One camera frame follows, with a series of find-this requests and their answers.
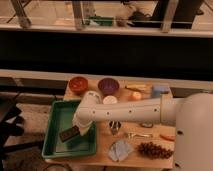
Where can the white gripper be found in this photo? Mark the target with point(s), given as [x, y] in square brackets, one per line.
[82, 124]

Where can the dark brown eraser block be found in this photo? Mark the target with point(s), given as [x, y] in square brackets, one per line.
[69, 133]

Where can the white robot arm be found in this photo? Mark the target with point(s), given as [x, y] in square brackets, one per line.
[192, 116]

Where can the green plastic tray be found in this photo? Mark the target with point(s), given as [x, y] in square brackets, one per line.
[60, 119]

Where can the small metal cup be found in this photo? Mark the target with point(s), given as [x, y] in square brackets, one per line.
[114, 127]

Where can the orange bowl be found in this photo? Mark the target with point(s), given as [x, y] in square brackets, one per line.
[78, 85]

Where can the purple bowl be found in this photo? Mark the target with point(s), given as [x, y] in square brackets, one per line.
[108, 86]

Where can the light blue cloth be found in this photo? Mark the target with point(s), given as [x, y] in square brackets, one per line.
[120, 150]

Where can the metal fork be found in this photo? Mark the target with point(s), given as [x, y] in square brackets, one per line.
[131, 135]

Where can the peach coloured fruit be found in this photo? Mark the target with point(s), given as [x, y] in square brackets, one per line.
[136, 96]

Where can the brown pine cone cluster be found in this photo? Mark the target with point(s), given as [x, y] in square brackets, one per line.
[154, 151]

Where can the black chair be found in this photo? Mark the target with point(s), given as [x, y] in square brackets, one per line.
[10, 121]

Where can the red orange carrot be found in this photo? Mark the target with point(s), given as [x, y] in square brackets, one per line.
[167, 137]

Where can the green bin in background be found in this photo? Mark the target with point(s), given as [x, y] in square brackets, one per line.
[100, 21]

